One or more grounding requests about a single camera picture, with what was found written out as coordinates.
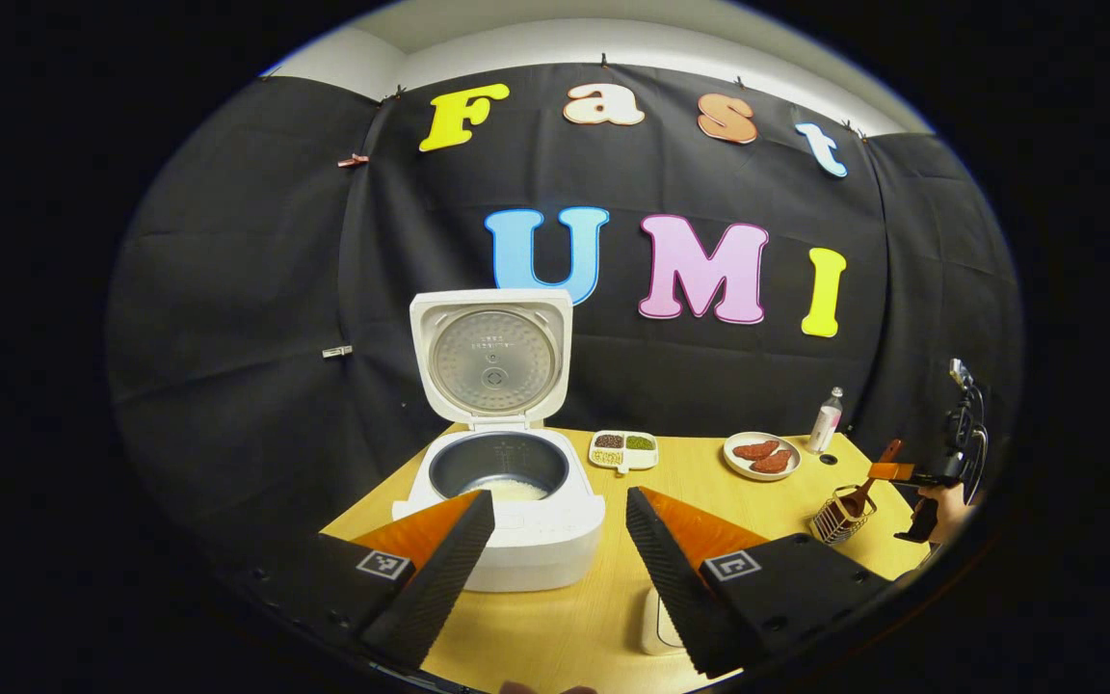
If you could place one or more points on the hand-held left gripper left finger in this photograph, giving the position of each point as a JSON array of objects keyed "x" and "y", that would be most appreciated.
[{"x": 444, "y": 578}]

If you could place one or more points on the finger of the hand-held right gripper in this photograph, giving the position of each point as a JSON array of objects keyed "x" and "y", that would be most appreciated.
[{"x": 931, "y": 476}]

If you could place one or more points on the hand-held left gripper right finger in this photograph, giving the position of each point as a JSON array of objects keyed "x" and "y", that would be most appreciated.
[{"x": 671, "y": 588}]

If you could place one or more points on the brown wooden spoon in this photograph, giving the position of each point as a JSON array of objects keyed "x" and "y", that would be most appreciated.
[{"x": 863, "y": 492}]

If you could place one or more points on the white rice cooker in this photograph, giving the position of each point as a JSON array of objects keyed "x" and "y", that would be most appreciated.
[{"x": 545, "y": 540}]

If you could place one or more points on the white rice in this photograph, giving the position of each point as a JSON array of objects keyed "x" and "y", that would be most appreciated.
[{"x": 516, "y": 491}]

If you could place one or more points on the clear plastic tray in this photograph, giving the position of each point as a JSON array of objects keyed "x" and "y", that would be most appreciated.
[{"x": 656, "y": 627}]

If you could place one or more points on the clear bottle with pink label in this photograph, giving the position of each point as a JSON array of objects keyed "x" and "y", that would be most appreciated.
[{"x": 825, "y": 424}]

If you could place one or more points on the white round plate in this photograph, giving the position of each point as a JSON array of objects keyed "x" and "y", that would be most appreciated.
[{"x": 736, "y": 465}]

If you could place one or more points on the white divided bean dish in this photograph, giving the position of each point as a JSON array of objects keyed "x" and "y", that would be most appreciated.
[{"x": 622, "y": 451}]

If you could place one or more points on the red-brown sausage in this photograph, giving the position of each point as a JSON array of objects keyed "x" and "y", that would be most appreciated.
[
  {"x": 755, "y": 449},
  {"x": 773, "y": 462}
]

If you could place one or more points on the silver cloth clip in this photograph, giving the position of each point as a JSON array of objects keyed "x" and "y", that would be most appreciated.
[{"x": 336, "y": 351}]

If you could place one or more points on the black backdrop cloth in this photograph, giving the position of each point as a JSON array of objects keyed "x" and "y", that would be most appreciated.
[{"x": 227, "y": 289}]

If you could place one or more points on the copper cloth clip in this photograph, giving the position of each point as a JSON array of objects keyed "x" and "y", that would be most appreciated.
[{"x": 353, "y": 160}]

